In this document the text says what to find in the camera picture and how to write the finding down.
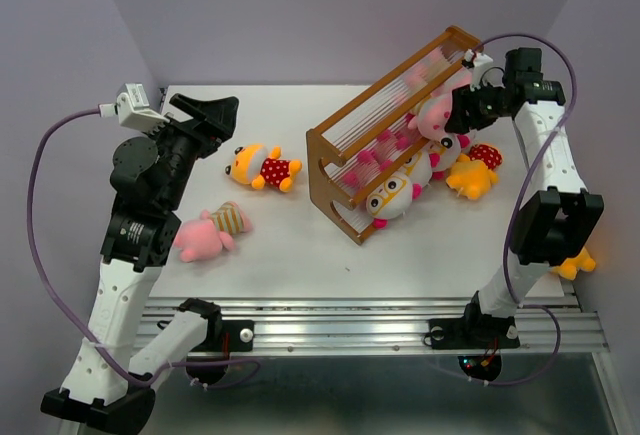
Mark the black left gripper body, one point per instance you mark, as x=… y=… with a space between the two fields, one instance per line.
x=201 y=141

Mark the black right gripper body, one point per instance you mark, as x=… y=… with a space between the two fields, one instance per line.
x=485 y=105

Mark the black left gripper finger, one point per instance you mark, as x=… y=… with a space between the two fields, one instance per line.
x=195 y=109
x=221 y=117

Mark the white glasses plush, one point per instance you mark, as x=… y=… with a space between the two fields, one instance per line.
x=448 y=156
x=417 y=167
x=388 y=200

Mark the yellow bear plush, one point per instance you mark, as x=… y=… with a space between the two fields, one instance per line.
x=570 y=268
x=257 y=166
x=473 y=175

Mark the pink plush with wheels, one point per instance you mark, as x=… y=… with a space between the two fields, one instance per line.
x=425 y=70

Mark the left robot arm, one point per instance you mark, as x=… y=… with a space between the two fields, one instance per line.
x=111 y=387

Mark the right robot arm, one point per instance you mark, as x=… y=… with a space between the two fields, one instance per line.
x=554 y=213

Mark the wooden toy shelf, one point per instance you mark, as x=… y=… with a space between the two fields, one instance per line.
x=363 y=143

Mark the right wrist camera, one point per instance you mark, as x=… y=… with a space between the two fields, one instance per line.
x=478 y=63

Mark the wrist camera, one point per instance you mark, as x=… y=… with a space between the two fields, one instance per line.
x=133 y=110
x=478 y=63

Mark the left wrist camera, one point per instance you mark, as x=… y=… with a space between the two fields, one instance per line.
x=133 y=110

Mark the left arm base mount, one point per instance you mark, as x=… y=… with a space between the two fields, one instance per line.
x=234 y=337

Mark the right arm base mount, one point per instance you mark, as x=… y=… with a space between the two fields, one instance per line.
x=478 y=341

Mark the aluminium rail frame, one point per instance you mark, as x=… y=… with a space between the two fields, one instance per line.
x=395 y=326

